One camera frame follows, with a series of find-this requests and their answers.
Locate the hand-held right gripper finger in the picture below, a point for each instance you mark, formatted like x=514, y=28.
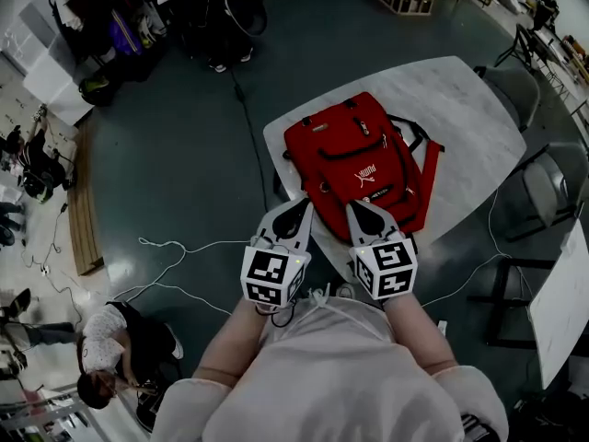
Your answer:
x=394, y=232
x=353, y=233

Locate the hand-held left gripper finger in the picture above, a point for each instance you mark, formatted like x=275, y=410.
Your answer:
x=266, y=228
x=307, y=230

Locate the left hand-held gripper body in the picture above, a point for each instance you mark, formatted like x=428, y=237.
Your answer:
x=271, y=272

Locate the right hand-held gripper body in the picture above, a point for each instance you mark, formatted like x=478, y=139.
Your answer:
x=391, y=270

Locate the red backpack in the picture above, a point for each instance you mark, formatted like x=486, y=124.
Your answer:
x=340, y=150

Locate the person's right forearm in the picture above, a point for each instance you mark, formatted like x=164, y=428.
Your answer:
x=419, y=334

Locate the person's left forearm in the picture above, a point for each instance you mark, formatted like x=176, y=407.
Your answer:
x=230, y=343

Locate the person's white sweater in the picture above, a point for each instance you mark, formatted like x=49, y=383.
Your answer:
x=331, y=385

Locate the marble table with black legs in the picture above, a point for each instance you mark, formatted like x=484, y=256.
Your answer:
x=465, y=122

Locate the grey chair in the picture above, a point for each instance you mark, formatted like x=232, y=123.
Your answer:
x=511, y=90
x=547, y=187

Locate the wooden platform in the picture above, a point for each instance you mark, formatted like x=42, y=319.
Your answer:
x=83, y=210

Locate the white shelf rack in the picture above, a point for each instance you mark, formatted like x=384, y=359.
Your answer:
x=50, y=412

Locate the white cabinet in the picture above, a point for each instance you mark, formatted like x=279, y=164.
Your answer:
x=50, y=76

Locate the white table with black frame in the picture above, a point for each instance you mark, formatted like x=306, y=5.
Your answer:
x=561, y=302

